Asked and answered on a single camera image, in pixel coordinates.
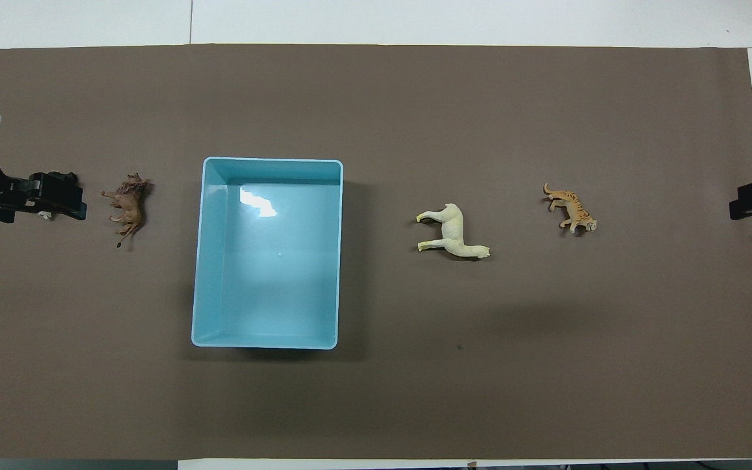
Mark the black white panda toy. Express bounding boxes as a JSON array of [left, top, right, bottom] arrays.
[[37, 170, 80, 221]]

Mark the brown lion toy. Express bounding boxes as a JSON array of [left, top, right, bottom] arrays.
[[101, 172, 151, 249]]

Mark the orange striped tiger toy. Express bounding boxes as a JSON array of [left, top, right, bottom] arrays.
[[543, 182, 598, 235]]

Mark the cream white horse toy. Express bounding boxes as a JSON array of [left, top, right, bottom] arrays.
[[416, 202, 491, 260]]

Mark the light blue storage box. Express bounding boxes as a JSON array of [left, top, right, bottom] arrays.
[[191, 157, 344, 351]]

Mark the brown paper table mat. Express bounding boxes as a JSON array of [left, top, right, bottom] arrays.
[[0, 43, 752, 462]]

